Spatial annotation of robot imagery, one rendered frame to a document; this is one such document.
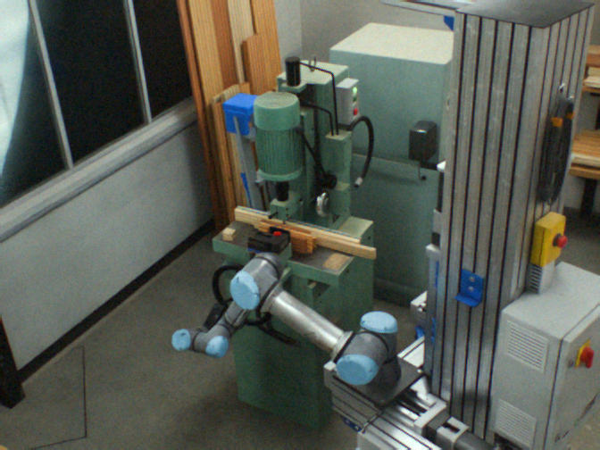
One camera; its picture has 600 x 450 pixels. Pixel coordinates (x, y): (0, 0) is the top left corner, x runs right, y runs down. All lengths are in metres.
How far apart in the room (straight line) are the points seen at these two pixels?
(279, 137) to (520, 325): 1.19
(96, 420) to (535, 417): 2.14
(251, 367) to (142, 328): 0.94
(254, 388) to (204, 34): 1.96
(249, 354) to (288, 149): 1.04
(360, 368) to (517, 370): 0.46
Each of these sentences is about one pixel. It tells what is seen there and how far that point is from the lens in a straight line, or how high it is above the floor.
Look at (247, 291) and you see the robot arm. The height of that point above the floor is 1.18.
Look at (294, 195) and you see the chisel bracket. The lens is 3.14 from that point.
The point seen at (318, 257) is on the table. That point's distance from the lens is 3.04.
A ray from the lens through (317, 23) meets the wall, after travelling 5.49.
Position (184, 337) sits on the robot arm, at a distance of 2.76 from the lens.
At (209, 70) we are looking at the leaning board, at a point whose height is 1.14.
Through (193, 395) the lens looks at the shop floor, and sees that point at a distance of 3.81.
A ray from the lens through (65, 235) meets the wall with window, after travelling 4.00.
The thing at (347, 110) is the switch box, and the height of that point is 1.39.
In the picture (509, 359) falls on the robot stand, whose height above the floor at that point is 1.07.
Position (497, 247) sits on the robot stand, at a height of 1.40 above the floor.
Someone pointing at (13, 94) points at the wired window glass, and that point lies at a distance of 3.73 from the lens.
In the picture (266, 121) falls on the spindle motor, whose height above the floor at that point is 1.45.
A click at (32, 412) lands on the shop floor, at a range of 3.95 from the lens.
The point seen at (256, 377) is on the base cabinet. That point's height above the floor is 0.20.
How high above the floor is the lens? 2.59
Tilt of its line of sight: 31 degrees down
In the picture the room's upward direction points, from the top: 3 degrees counter-clockwise
